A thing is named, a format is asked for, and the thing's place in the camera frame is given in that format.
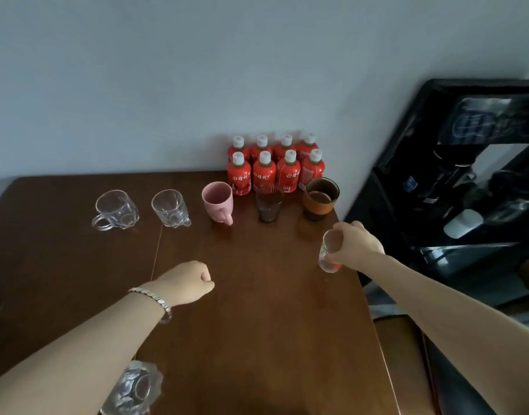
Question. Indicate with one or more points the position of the brown wooden table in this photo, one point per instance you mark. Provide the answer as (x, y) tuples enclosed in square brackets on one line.
[(256, 319)]

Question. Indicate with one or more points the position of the pink ceramic mug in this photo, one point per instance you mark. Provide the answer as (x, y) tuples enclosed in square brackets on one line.
[(217, 203)]

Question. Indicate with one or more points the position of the group of red drink bottles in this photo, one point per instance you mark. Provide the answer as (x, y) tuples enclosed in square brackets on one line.
[(264, 172)]

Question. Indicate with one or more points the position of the brown banded glass cup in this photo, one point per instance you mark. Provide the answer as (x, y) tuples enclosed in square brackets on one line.
[(318, 207)]

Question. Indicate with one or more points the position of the person's right forearm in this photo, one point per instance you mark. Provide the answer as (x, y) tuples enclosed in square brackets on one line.
[(463, 324)]

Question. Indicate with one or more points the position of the person's left forearm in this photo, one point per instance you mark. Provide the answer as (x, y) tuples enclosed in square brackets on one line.
[(74, 363)]

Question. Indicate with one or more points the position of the person's right hand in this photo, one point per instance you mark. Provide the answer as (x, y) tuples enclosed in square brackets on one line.
[(362, 248)]

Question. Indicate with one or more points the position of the white plastic container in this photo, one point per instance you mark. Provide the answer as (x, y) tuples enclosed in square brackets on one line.
[(462, 224)]

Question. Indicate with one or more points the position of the clear tumbler with red print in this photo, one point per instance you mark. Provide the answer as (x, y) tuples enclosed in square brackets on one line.
[(329, 244)]

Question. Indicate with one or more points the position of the dark smoky tall glass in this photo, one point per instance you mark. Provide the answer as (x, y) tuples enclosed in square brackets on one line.
[(269, 209)]

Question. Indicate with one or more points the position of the black water dispenser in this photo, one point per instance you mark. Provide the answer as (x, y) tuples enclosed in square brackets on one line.
[(377, 203)]

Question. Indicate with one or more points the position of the person's left hand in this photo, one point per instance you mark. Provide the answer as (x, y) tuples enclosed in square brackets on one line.
[(184, 283)]

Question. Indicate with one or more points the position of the brown wooden chair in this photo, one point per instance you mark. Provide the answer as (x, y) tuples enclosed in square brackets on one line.
[(403, 363)]

